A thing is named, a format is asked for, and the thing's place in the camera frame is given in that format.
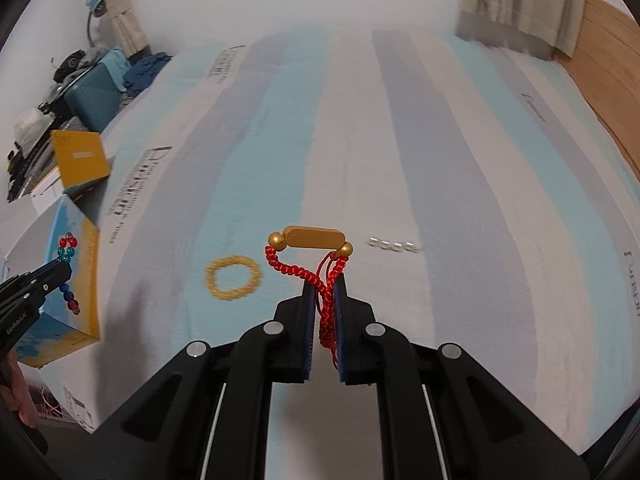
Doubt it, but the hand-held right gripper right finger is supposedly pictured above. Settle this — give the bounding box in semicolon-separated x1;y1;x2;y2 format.
332;275;591;480

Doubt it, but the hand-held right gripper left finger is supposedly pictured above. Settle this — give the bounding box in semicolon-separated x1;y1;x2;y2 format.
92;277;318;480

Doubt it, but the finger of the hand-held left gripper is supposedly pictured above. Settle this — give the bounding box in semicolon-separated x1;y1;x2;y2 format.
0;258;73;301
0;272;72;321

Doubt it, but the multicolour bead bracelet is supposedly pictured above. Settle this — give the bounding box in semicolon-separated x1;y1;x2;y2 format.
57;232;82;317

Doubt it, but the blue yellow cardboard box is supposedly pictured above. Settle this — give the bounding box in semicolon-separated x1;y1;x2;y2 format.
0;130;112;368

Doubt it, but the red cord bracelet gold charm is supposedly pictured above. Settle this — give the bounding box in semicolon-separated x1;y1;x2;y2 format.
264;225;355;368

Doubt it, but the person's left hand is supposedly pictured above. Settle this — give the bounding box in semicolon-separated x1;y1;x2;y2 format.
0;352;38;428

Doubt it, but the striped bed sheet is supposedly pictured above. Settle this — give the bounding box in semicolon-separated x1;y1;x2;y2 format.
65;27;640;456

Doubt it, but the teal suitcase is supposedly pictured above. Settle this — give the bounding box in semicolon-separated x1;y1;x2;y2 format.
62;62;126;133

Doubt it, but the dark clutter pile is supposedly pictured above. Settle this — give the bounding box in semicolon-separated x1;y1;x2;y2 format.
52;49;101;83

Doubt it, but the light teal towel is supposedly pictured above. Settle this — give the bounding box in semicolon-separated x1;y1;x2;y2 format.
97;47;132;93

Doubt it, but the dark blue cloth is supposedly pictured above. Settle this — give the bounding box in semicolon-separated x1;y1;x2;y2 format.
122;51;173;96

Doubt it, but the blue desk lamp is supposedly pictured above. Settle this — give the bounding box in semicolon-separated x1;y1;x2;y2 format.
84;0;108;51

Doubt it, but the tied beige curtain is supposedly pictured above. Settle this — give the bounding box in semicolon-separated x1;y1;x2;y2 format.
80;0;151;58

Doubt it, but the wide beige curtain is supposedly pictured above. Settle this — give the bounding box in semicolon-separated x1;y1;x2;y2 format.
457;0;586;61

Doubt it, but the red cable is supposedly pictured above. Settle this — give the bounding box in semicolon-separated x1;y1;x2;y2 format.
30;380;66;418

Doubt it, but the yellow bead bracelet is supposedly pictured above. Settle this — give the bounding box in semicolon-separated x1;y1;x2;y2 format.
204;255;262;302

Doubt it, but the white pearl bracelet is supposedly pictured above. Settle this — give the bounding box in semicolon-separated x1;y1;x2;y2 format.
367;236;418;255

